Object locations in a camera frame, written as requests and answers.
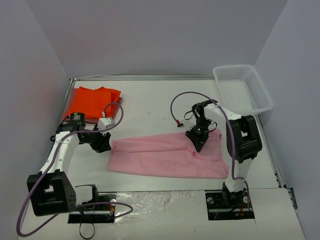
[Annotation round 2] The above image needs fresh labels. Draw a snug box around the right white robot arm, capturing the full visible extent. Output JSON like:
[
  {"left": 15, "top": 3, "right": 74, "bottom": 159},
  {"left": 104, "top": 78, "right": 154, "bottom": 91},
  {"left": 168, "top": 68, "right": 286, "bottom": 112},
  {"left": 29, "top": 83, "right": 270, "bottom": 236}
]
[{"left": 185, "top": 100, "right": 263, "bottom": 207}]

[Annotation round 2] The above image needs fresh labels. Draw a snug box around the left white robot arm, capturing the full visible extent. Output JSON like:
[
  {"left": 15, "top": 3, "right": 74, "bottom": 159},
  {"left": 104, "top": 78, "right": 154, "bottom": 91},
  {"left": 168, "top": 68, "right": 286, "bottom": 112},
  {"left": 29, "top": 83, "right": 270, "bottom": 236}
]
[{"left": 27, "top": 112, "right": 115, "bottom": 217}]

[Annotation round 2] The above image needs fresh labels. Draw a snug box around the folded orange t shirt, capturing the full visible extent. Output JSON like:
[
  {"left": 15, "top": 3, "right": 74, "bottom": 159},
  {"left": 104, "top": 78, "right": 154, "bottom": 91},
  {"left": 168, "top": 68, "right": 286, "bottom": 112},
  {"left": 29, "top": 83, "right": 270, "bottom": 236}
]
[{"left": 66, "top": 85, "right": 122, "bottom": 120}]

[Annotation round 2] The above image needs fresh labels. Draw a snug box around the white plastic basket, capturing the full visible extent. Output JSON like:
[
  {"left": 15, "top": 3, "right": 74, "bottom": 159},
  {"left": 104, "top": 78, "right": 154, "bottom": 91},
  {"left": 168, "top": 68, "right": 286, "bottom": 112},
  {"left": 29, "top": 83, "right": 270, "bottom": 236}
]
[{"left": 212, "top": 64, "right": 274, "bottom": 116}]

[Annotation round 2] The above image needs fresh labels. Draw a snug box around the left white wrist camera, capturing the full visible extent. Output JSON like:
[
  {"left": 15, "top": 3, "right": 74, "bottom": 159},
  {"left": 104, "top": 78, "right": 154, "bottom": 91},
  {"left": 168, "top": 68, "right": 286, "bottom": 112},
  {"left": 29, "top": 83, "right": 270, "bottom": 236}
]
[{"left": 97, "top": 117, "right": 115, "bottom": 130}]

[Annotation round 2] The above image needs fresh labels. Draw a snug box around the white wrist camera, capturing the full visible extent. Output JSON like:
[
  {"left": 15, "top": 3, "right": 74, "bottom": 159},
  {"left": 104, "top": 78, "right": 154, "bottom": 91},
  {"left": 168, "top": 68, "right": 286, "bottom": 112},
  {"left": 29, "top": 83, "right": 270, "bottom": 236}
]
[
  {"left": 97, "top": 117, "right": 115, "bottom": 130},
  {"left": 176, "top": 120, "right": 188, "bottom": 128}
]

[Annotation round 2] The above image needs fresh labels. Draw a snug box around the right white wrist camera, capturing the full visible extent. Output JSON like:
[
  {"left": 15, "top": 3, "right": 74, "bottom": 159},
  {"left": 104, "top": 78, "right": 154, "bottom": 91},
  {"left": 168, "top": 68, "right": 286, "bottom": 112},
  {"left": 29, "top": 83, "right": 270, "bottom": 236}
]
[{"left": 176, "top": 120, "right": 188, "bottom": 128}]

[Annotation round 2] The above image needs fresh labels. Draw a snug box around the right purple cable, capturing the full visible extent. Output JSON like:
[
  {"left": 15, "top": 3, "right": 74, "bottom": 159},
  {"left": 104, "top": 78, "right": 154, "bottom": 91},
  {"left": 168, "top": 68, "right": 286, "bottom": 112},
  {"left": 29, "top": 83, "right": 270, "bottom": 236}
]
[{"left": 170, "top": 92, "right": 252, "bottom": 211}]

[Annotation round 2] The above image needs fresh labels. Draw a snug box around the purple cable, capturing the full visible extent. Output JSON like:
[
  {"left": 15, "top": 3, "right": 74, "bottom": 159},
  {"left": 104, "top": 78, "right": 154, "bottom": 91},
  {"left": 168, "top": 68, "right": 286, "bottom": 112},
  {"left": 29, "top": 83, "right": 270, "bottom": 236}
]
[
  {"left": 16, "top": 102, "right": 134, "bottom": 237},
  {"left": 170, "top": 92, "right": 252, "bottom": 211}
]

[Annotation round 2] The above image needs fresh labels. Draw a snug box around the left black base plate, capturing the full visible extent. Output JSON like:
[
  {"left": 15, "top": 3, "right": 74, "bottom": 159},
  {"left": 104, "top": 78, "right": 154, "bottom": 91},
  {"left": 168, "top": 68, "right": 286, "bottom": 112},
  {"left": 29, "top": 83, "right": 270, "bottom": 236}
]
[{"left": 67, "top": 192, "right": 117, "bottom": 224}]

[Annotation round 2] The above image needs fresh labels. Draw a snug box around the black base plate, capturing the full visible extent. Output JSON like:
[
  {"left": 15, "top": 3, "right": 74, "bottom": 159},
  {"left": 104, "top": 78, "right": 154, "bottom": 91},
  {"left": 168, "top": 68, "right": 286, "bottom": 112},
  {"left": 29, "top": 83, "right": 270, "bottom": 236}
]
[
  {"left": 205, "top": 190, "right": 255, "bottom": 221},
  {"left": 67, "top": 192, "right": 117, "bottom": 224}
]

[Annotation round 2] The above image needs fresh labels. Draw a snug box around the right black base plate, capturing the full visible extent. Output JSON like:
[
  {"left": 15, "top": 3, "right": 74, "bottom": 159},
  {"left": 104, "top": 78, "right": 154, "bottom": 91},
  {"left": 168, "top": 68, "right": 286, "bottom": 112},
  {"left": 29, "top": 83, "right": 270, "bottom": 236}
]
[{"left": 205, "top": 190, "right": 255, "bottom": 221}]

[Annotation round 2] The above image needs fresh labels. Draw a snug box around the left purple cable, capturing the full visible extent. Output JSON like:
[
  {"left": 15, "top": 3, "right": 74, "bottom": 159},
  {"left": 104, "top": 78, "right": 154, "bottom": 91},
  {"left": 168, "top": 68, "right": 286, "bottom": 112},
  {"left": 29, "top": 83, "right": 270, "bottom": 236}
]
[{"left": 16, "top": 102, "right": 134, "bottom": 237}]

